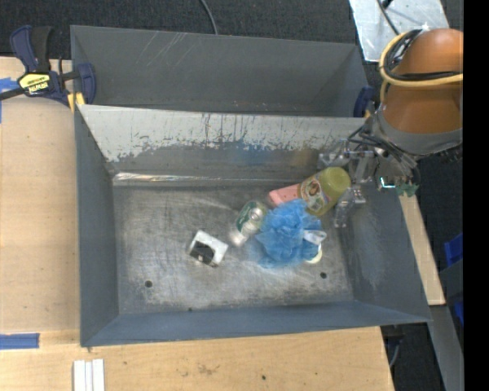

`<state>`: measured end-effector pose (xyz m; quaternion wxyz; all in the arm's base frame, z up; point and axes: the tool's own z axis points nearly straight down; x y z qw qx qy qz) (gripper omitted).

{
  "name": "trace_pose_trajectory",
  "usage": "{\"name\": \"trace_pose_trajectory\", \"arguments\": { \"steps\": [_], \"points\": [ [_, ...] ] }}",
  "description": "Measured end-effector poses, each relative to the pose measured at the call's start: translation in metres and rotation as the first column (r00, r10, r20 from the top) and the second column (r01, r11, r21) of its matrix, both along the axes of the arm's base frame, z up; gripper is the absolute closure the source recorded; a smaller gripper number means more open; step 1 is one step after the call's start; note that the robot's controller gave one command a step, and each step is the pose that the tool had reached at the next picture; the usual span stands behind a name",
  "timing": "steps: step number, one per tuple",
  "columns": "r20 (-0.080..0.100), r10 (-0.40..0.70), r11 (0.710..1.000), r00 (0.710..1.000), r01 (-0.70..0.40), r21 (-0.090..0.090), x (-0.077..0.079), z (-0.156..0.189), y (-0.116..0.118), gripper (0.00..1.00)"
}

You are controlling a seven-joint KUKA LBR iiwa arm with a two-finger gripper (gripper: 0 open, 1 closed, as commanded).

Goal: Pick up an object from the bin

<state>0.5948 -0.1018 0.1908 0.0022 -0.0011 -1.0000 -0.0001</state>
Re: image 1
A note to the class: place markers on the pink sponge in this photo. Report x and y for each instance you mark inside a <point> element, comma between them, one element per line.
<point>284,195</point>

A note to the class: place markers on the pale round cup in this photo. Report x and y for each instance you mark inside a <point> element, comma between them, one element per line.
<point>314,256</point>

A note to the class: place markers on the yellow-green labelled bottle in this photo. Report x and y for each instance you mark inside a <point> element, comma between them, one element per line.
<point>328,187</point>

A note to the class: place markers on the blue mesh bath pouf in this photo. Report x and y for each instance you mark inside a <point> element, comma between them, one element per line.
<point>285,234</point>

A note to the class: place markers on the white and black box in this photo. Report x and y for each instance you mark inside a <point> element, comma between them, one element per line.
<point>207,248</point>

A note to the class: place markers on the grey metal bin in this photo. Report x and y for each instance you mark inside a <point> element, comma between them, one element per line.
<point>236,295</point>

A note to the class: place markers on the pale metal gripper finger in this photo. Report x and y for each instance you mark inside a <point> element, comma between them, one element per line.
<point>346,208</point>
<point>333,157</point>

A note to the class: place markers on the clear green-labelled bottle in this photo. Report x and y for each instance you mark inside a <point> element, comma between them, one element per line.
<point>249,220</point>

